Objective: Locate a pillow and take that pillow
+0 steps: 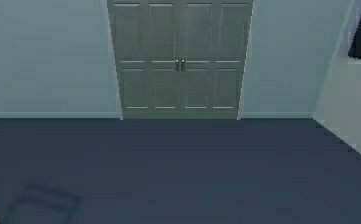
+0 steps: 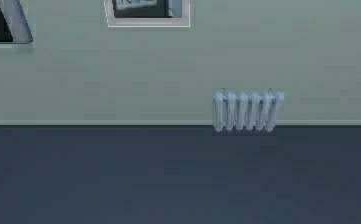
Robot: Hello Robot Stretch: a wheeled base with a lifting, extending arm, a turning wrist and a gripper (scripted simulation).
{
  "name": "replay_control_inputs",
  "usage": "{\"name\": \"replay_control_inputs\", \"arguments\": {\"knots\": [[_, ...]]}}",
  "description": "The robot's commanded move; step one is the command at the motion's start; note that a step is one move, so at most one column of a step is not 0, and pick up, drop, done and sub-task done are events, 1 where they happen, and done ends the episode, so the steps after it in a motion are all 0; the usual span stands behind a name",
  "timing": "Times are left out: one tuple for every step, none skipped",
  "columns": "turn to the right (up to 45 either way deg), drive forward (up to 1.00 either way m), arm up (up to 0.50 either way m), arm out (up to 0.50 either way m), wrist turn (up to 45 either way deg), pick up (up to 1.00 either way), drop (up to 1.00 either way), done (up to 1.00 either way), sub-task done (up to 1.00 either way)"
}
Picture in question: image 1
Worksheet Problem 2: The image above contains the grey panelled door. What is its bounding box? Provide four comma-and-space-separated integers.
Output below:
179, 0, 255, 120
106, 0, 181, 120

